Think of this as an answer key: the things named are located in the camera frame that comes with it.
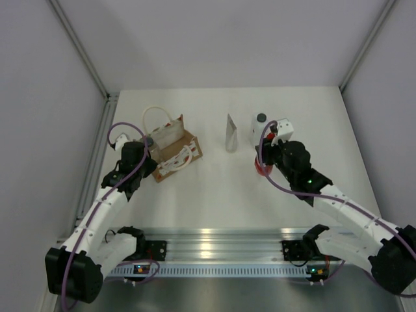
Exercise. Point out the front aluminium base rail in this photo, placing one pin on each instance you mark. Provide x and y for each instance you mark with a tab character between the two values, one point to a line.
250	245

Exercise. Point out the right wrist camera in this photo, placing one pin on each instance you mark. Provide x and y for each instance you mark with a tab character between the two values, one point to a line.
283	131

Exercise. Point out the perforated cable duct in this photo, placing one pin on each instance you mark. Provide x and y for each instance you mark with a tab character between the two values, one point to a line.
166	270

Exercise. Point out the white bottle grey cap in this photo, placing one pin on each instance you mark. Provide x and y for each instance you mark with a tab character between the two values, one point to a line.
258	123

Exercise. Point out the clear square bottle grey cap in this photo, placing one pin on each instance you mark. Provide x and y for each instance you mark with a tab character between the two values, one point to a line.
154	150

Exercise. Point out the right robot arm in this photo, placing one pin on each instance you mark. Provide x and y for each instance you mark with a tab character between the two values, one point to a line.
384	251

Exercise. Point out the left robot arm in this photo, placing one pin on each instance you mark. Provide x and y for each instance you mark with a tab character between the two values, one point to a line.
78	268

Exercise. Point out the aluminium frame rail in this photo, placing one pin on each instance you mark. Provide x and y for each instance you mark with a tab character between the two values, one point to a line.
106	115

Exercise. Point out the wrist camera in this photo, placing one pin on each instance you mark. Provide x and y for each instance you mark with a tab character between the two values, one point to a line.
120	141
283	131

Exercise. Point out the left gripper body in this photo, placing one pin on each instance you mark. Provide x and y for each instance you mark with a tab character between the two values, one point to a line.
149	168

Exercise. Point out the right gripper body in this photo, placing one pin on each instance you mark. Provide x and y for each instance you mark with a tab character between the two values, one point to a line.
274	155

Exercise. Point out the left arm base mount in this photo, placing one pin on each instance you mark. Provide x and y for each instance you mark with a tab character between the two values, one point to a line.
155	250

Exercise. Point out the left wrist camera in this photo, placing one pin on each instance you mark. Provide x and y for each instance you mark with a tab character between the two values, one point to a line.
120	141

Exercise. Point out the red liquid bottle red cap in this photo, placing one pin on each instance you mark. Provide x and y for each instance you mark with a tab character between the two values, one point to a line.
262	169

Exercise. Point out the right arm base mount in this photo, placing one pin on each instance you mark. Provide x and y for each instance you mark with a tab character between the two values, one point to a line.
295	250

